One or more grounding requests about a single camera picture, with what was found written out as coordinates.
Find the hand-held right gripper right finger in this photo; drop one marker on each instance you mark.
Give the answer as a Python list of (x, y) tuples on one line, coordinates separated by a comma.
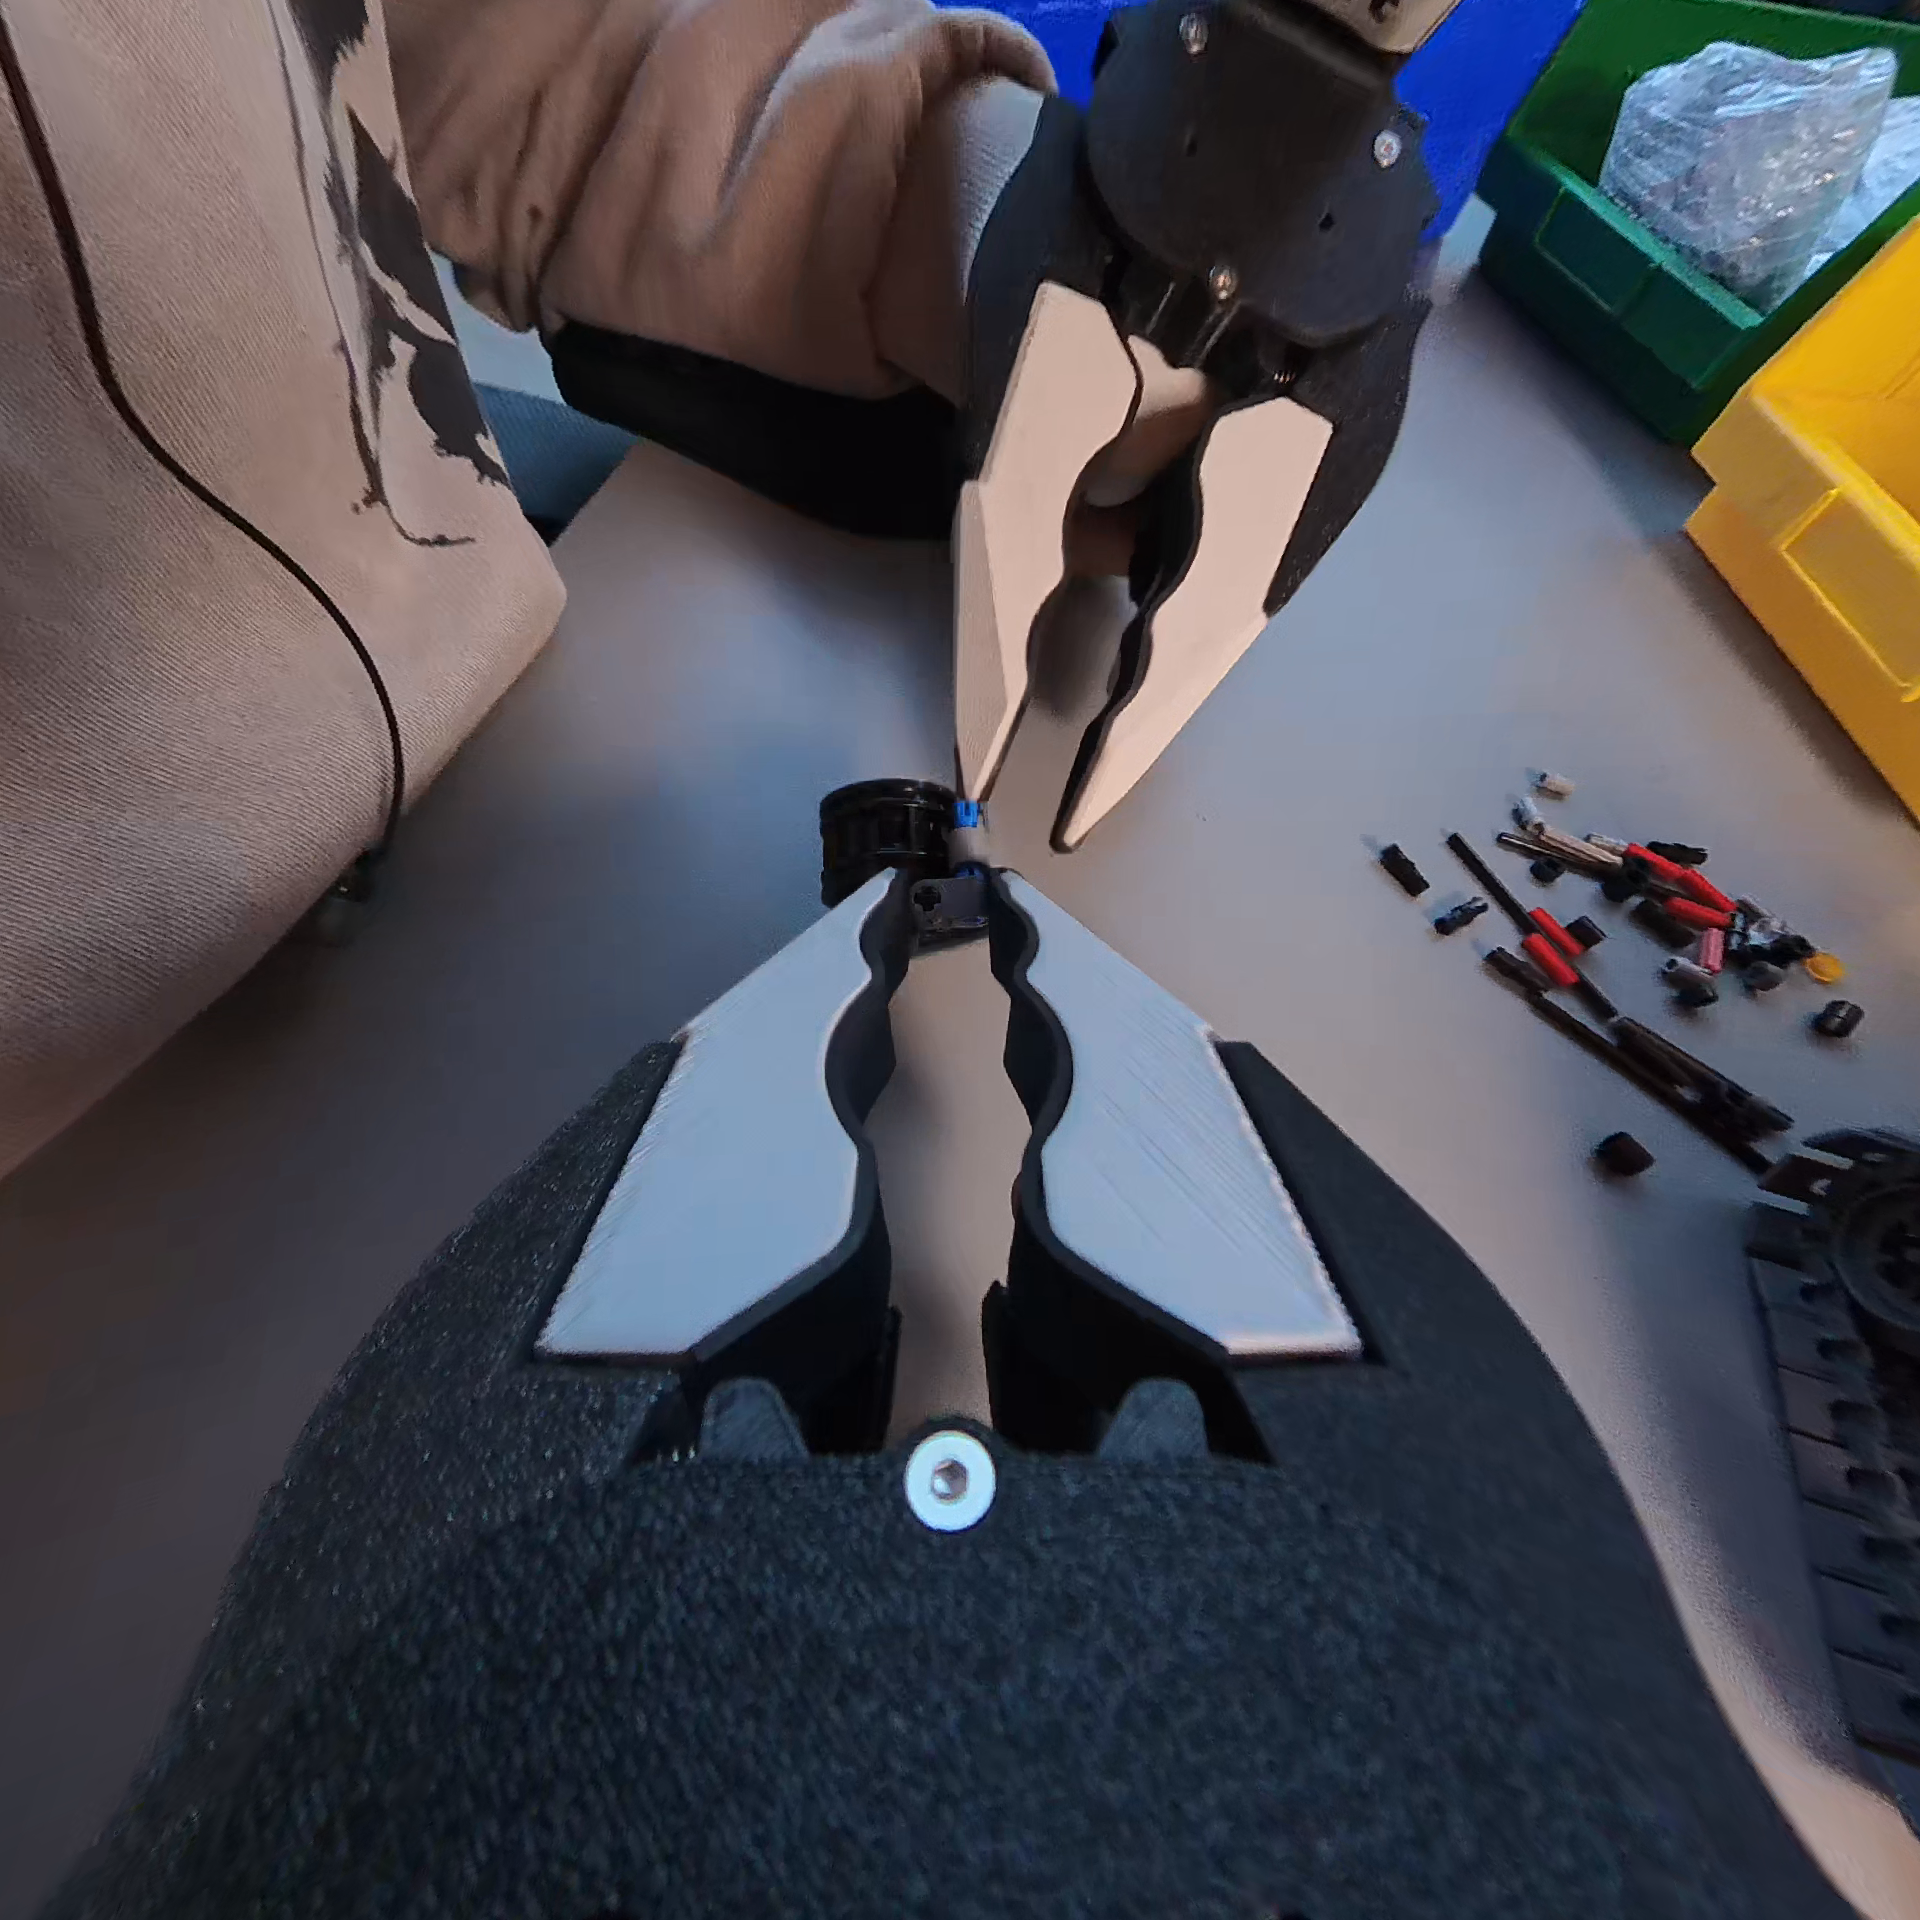
[(1172, 1184)]

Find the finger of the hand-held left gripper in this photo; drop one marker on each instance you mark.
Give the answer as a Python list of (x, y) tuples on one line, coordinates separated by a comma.
[(1215, 586), (1020, 494)]

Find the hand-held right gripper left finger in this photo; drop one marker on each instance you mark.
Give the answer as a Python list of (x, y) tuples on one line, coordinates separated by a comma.
[(721, 1170)]

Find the black toy wheel assembly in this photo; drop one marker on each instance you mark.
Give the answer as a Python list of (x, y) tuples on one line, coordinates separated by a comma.
[(879, 833)]

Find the person's left forearm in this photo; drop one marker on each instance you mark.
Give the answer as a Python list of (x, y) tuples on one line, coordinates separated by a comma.
[(721, 182)]

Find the grey desk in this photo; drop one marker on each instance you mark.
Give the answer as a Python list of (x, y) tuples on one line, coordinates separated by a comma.
[(1425, 676)]

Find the blue storage bin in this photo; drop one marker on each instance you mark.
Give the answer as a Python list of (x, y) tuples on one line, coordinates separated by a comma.
[(1500, 90)]

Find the green storage bin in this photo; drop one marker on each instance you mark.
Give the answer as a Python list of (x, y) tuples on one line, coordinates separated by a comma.
[(1622, 284)]

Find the pile of small toy parts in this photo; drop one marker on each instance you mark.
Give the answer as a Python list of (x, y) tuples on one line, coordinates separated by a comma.
[(1552, 949)]

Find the clear bag of parts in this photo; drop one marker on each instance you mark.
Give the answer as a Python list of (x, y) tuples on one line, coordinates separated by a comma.
[(1740, 149)]

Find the yellow storage bin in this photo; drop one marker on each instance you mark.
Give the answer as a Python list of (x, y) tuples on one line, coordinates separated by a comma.
[(1830, 494)]

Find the yellow tracked toy vehicle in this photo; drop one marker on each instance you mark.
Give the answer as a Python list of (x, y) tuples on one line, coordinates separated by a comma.
[(1830, 1425)]

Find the person's beige printed hoodie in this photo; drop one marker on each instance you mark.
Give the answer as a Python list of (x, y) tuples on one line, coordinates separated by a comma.
[(150, 599)]

